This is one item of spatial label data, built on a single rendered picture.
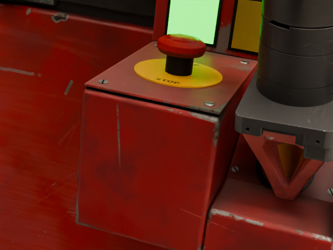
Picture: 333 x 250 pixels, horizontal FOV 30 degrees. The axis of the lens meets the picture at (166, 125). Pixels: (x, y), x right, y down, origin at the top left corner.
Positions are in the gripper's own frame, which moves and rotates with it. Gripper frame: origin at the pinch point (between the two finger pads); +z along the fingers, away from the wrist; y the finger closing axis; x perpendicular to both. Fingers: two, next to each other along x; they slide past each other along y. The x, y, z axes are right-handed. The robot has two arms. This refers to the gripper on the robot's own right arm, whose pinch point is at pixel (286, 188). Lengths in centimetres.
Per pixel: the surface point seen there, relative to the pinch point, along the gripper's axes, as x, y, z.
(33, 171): 34.3, 15.8, 18.1
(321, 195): -2.6, 1.3, 1.1
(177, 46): 9.7, 2.5, -9.6
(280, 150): 1.2, 3.2, -1.2
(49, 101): 31.8, 18.1, 8.5
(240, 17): 7.2, 12.5, -8.1
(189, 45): 8.9, 3.0, -9.5
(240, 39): 7.0, 12.0, -6.2
